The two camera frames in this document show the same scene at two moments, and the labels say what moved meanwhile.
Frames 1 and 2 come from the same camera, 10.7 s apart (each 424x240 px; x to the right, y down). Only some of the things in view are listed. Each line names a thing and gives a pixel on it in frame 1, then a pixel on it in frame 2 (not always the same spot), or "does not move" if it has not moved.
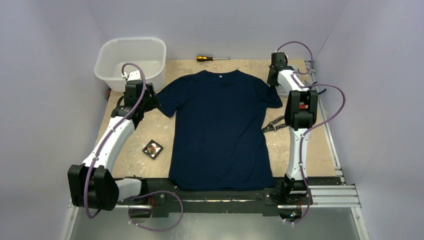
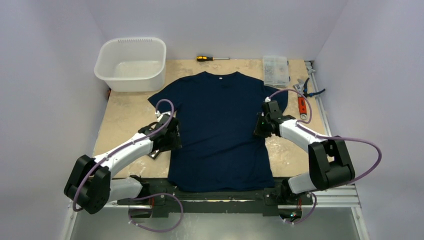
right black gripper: [273, 76] → [262, 128]
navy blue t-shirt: [219, 141] does not move
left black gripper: [153, 102] → [174, 144]
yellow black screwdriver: [204, 58] does not move
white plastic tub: [149, 53] does not move
